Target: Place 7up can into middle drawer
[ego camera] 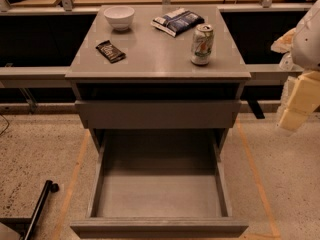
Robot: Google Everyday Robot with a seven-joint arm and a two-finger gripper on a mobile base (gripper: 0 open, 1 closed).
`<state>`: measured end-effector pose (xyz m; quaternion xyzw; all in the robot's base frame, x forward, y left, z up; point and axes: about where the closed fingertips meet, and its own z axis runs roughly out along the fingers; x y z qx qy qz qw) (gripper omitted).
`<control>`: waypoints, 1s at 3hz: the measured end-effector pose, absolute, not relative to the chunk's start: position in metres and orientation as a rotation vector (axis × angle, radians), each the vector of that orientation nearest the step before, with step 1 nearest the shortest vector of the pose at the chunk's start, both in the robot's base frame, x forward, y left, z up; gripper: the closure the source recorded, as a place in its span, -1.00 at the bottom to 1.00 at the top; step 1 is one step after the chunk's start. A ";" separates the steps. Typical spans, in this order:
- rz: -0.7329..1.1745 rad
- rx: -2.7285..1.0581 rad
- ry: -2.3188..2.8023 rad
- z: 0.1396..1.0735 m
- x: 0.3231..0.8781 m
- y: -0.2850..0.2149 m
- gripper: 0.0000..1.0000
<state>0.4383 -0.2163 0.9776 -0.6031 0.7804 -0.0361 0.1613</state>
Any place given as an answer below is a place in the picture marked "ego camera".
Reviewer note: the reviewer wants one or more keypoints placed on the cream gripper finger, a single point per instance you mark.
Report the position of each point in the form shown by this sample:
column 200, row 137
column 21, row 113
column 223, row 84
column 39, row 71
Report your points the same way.
column 283, row 43
column 300, row 97

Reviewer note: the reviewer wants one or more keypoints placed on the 7up soda can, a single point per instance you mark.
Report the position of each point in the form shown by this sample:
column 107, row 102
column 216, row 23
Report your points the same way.
column 202, row 44

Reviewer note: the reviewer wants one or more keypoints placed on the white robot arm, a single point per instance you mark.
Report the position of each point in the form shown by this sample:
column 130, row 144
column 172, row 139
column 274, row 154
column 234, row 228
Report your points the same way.
column 300, row 46

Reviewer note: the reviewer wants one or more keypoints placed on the grey drawer cabinet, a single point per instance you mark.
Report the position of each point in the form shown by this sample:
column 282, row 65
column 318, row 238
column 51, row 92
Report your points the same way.
column 157, row 66

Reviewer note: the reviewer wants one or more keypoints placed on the open grey middle drawer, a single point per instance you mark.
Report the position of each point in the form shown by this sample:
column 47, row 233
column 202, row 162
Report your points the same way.
column 159, row 184

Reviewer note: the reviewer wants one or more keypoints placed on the closed grey top drawer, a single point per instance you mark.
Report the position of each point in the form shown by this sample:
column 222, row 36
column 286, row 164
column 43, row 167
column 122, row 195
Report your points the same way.
column 158, row 114

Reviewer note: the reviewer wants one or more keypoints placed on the clear hand sanitizer bottle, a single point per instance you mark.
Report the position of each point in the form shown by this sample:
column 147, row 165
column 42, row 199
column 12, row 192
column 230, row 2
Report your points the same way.
column 286, row 62

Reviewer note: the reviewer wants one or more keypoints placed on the blue white chip bag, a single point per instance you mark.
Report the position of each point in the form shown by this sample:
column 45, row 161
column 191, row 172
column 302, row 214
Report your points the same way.
column 178, row 21

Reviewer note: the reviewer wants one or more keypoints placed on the white ceramic bowl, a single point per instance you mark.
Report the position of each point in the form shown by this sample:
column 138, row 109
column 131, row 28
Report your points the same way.
column 119, row 17

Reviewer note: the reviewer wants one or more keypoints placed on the dark brown snack bar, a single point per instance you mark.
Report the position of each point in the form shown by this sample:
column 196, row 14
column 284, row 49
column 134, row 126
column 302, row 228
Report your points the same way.
column 110, row 52

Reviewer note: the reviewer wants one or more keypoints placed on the black chair leg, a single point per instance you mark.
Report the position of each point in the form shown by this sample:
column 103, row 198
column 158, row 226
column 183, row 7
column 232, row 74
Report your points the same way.
column 49, row 187

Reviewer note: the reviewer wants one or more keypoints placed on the grey metal rail shelf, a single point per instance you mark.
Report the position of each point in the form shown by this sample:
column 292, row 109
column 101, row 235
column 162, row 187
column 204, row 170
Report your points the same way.
column 54, row 77

